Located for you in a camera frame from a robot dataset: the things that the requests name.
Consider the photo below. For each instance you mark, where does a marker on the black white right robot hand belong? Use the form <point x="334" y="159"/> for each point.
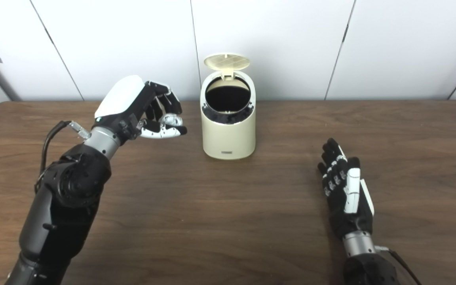
<point x="350" y="198"/>

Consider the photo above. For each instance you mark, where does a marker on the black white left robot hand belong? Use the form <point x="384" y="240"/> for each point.
<point x="121" y="97"/>

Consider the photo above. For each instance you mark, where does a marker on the white paper ball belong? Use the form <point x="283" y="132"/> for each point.
<point x="171" y="120"/>

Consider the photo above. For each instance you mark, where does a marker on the round cream bin lid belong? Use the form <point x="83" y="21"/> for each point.
<point x="227" y="61"/>

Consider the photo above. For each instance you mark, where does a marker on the cream lidded trash bin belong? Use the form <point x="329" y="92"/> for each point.
<point x="228" y="138"/>

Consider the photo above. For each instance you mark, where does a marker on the black bin liner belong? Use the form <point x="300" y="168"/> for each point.
<point x="228" y="99"/>

